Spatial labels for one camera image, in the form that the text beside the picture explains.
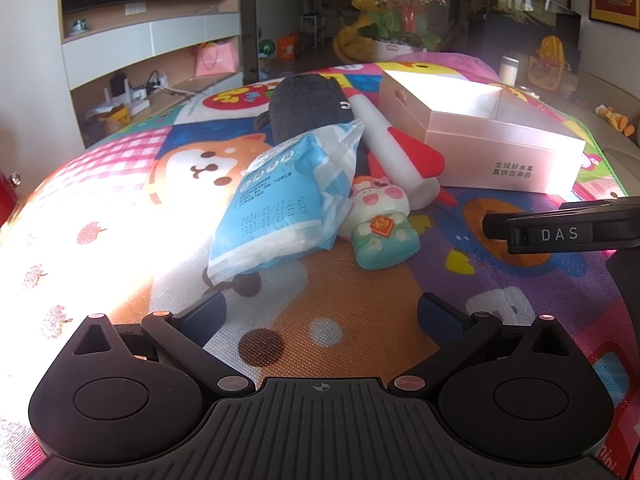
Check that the white power strip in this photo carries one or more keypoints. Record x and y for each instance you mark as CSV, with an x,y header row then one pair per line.
x,y
156,82

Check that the green ball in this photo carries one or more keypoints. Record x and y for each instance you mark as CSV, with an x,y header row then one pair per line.
x,y
267,46

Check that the black fish tank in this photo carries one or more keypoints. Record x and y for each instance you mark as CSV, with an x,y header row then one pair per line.
x,y
500,30

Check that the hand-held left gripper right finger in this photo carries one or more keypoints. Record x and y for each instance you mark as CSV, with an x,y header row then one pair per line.
x,y
440,317

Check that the pink gift bag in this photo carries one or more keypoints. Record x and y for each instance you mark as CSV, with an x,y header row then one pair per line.
x,y
216,59

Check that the white cylinder canister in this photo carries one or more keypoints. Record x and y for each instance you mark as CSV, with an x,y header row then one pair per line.
x,y
510,70

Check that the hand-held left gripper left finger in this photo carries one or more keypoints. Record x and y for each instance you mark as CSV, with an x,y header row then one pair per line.
x,y
205,316

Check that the red object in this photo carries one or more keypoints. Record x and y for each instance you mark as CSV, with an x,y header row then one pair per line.
x,y
6,200

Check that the blue tissue packet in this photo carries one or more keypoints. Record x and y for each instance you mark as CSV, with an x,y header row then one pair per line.
x,y
275,200

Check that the orange paper bag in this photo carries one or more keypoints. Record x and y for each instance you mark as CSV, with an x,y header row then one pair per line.
x,y
288,47

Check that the yellow cardboard box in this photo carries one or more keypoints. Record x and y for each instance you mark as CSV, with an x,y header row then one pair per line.
x,y
117,117

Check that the white wall cabinet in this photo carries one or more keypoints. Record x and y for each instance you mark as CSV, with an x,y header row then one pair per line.
x,y
120,45

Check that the white router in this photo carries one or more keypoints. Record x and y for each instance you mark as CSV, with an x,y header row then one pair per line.
x,y
137,105

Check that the pink pig toy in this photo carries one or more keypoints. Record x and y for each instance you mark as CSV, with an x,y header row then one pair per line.
x,y
380,240

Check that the white stool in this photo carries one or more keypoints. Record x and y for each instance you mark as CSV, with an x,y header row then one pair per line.
x,y
310,19

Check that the yellow cartoon bag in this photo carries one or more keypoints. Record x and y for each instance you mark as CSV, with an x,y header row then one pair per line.
x,y
547,67

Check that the white red toy hammer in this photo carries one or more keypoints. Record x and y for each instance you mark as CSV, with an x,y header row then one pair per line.
x,y
395,160

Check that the small orange plush toy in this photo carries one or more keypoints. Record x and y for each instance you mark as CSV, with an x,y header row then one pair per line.
x,y
617,120

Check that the small shelf ornament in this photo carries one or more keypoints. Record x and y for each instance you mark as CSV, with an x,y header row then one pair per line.
x,y
78,26

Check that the pink cardboard box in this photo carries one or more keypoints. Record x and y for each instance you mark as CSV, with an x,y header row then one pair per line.
x,y
500,150

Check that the large yellow plush toy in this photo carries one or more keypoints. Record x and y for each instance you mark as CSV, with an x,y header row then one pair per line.
x,y
350,42

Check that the dark grey plush toy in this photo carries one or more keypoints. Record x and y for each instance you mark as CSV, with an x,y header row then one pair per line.
x,y
305,105

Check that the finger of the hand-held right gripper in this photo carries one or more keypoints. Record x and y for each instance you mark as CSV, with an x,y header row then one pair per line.
x,y
530,234

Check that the colourful cartoon play mat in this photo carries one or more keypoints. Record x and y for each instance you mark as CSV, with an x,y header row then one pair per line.
x,y
125,170

